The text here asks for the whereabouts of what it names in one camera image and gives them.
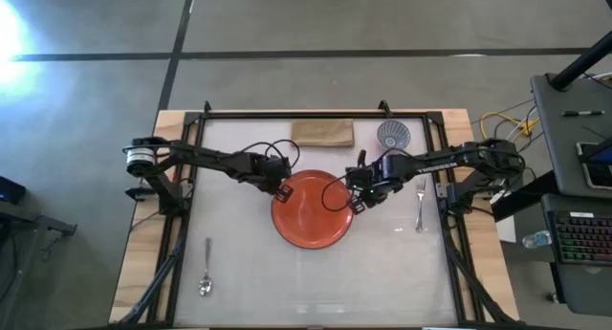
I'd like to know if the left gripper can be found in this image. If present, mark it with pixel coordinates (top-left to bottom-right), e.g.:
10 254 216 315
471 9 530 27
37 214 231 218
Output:
255 153 294 203

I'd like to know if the dark grey side desk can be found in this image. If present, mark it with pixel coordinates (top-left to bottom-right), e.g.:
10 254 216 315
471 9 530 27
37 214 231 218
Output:
529 73 612 200

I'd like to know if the orange round plate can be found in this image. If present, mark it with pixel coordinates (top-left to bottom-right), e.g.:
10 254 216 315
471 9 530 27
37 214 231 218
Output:
271 169 355 250

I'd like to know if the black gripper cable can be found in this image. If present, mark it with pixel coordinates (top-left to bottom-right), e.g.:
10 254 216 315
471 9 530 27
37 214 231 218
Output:
320 171 358 213
238 138 301 171

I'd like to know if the black floor stand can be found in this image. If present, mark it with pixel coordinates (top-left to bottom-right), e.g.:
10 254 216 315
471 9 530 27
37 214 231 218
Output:
0 175 78 274

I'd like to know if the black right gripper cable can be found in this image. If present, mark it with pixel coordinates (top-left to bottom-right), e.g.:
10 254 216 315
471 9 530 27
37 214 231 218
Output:
320 171 358 213

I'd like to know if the backlit rainbow keyboard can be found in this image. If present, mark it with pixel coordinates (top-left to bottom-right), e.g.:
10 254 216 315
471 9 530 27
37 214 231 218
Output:
547 209 612 267

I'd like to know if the white box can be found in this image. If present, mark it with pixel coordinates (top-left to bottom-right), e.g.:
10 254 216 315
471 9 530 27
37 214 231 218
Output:
493 190 518 245

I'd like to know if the clear plastic water bottle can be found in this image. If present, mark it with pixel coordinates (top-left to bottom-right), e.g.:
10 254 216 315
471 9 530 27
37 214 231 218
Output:
520 230 553 250

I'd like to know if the black pole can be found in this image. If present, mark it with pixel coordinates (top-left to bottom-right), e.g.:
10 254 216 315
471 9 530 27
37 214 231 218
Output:
548 31 612 92

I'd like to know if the blue striped patterned bowl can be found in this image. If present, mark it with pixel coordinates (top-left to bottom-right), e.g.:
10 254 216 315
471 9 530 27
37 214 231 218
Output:
376 120 412 151

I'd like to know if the tablet with blue screen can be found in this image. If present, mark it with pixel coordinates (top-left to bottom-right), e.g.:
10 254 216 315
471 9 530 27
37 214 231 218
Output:
575 138 612 191

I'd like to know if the yellow cable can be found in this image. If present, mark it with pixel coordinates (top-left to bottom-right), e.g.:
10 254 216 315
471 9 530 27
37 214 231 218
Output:
479 110 540 141

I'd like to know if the silver metal spoon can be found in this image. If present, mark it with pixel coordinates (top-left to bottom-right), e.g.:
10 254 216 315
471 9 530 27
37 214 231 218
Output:
198 237 214 297

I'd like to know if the black pen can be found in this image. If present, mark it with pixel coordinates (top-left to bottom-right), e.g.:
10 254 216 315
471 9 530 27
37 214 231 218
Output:
561 109 606 118

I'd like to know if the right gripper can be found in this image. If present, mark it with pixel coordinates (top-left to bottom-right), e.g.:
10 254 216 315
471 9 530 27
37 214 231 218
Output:
344 149 391 215

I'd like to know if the brown folded napkin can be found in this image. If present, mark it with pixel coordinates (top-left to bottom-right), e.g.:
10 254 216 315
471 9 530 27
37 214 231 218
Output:
290 118 356 148

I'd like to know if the black aluminium table frame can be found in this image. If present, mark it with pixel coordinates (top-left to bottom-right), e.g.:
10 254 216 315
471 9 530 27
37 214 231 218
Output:
117 99 520 327

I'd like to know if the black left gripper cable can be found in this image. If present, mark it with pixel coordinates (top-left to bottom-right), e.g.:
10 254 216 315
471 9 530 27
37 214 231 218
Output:
238 138 301 171

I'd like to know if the silver metal fork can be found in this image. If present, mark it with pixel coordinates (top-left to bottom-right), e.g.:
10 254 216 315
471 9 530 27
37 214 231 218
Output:
414 177 427 233

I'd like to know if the dark grey laptop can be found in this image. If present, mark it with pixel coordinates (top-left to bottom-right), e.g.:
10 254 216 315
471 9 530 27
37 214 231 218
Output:
540 193 612 318

